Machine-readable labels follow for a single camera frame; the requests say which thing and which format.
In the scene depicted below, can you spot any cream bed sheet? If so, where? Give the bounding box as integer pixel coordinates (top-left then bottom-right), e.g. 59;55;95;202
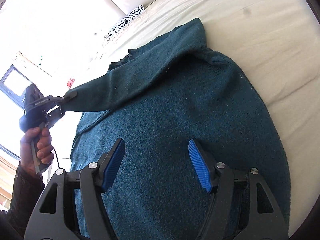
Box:
92;0;319;235

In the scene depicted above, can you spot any dark jacket sleeve forearm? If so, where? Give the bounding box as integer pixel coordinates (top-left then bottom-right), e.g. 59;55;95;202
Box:
1;165;44;239

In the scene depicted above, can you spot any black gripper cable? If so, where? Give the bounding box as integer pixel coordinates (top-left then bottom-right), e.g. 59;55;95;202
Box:
51;146;61;170

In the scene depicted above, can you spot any person's left hand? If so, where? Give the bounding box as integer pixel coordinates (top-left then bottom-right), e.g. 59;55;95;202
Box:
19;126;55;177

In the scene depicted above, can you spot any dark teal knit sweater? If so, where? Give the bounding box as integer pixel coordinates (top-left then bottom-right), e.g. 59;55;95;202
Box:
63;18;291;239

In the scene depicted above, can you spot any black framed window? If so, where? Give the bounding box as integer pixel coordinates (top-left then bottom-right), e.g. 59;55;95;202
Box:
1;64;32;109

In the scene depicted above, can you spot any zebra print pillow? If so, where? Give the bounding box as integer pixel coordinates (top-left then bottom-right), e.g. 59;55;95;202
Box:
104;4;145;41

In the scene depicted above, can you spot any red box on shelf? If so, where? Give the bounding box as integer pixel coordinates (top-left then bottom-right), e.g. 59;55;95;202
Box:
67;77;75;88

